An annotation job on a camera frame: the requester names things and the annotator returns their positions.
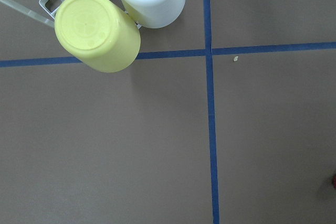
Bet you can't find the yellow plastic cup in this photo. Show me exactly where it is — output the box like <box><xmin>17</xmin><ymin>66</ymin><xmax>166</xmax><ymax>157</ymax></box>
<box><xmin>55</xmin><ymin>0</ymin><xmax>141</xmax><ymax>73</ymax></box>

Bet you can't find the white wire cup rack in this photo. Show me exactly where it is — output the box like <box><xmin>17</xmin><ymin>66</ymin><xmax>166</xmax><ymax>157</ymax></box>
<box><xmin>0</xmin><ymin>0</ymin><xmax>142</xmax><ymax>28</ymax></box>

